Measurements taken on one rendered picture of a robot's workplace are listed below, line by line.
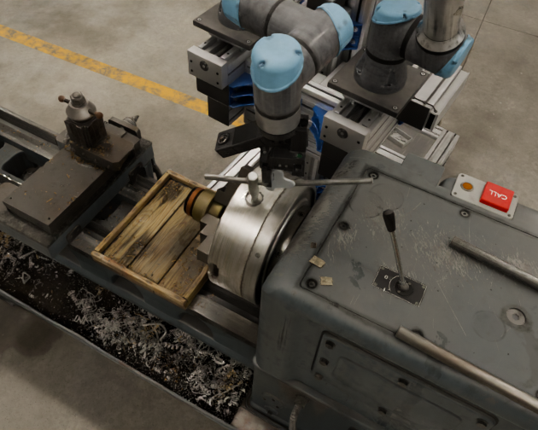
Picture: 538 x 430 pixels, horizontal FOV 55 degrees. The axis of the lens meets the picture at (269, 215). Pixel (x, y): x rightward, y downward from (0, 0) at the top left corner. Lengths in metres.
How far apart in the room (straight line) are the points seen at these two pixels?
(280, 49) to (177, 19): 3.23
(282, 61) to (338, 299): 0.44
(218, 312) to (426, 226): 0.58
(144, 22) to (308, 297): 3.22
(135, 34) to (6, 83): 0.89
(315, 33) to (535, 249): 0.63
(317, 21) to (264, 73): 0.13
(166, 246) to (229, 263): 0.38
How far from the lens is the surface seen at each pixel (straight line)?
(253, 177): 1.04
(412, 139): 2.88
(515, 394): 0.97
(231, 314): 1.37
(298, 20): 0.85
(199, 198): 1.26
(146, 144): 1.68
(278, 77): 0.76
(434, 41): 1.36
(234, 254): 1.11
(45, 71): 3.65
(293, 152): 0.92
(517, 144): 3.43
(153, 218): 1.53
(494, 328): 1.03
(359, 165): 1.18
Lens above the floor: 2.09
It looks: 52 degrees down
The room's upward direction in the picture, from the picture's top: 5 degrees clockwise
